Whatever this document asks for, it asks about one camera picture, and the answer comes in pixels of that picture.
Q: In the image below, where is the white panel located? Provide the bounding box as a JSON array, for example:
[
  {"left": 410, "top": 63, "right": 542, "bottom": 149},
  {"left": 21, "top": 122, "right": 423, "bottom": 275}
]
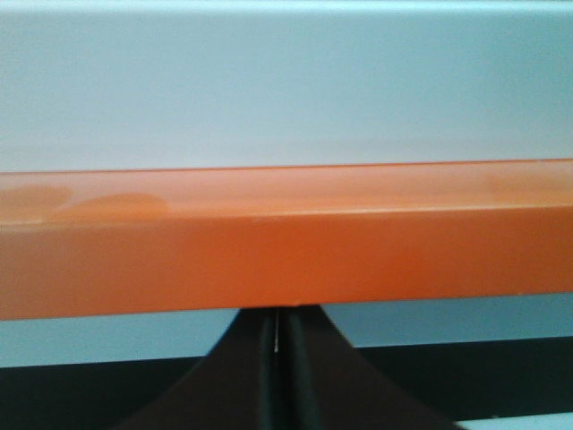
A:
[
  {"left": 1, "top": 1, "right": 572, "bottom": 172},
  {"left": 1, "top": 293, "right": 572, "bottom": 367}
]

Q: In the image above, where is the white upper panel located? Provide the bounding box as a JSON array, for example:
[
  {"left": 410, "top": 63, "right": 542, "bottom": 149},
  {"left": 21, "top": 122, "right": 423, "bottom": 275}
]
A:
[{"left": 1, "top": 1, "right": 572, "bottom": 172}]

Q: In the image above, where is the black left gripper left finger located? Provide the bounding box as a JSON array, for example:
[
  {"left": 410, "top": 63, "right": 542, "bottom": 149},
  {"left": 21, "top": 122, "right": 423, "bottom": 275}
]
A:
[{"left": 116, "top": 309, "right": 275, "bottom": 429}]

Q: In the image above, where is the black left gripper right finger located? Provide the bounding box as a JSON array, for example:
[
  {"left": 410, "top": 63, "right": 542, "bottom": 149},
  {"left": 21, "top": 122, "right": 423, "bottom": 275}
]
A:
[{"left": 279, "top": 305, "right": 457, "bottom": 429}]

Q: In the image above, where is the white lower panel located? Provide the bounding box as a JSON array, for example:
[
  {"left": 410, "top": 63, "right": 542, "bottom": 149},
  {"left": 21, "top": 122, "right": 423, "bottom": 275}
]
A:
[{"left": 1, "top": 293, "right": 572, "bottom": 367}]

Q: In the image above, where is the orange horizontal rail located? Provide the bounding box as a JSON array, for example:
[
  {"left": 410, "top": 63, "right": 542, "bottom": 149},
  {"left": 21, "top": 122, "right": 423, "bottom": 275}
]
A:
[{"left": 1, "top": 159, "right": 572, "bottom": 320}]

